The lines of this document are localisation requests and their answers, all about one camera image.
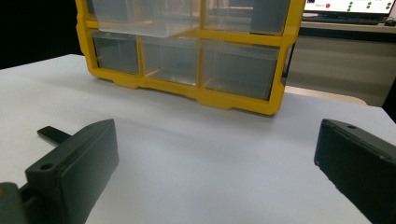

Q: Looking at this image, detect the wide clear plastic drawer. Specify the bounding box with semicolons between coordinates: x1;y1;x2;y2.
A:
200;39;280;101
204;0;291;35

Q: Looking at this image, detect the yellow drawer organizer cabinet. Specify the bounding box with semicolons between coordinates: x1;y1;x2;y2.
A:
75;0;306;117

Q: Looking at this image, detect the clear plastic drawer pulled out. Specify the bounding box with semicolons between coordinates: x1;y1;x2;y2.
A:
91;0;201;39

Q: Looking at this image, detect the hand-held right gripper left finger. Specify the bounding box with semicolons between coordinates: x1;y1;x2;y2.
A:
24;118;120;224

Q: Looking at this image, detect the grey background desk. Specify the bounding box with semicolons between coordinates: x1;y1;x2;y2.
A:
285;21;396;107

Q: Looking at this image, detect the light wooden board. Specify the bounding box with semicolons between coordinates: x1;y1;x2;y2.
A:
284;85;369;106

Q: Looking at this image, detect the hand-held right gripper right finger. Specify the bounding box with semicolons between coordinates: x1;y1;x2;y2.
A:
314;118;396;224

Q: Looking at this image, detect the small black flat bar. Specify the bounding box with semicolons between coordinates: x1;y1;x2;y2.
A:
36;125;72;147

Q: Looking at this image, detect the small clear plastic drawer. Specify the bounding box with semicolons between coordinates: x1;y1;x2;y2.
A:
91;30;140;76
139;35;199;87

